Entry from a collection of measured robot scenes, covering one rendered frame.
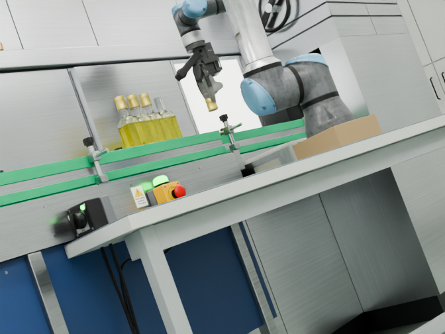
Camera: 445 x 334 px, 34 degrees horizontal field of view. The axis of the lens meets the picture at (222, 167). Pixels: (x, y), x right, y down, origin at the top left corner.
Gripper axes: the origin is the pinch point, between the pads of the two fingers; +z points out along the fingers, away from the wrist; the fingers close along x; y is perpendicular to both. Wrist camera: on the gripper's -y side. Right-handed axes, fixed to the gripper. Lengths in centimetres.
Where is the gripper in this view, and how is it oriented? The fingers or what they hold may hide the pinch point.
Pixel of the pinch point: (210, 101)
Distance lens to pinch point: 254.9
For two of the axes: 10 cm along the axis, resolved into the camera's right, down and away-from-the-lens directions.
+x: -3.2, 2.0, 9.3
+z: 3.5, 9.3, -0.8
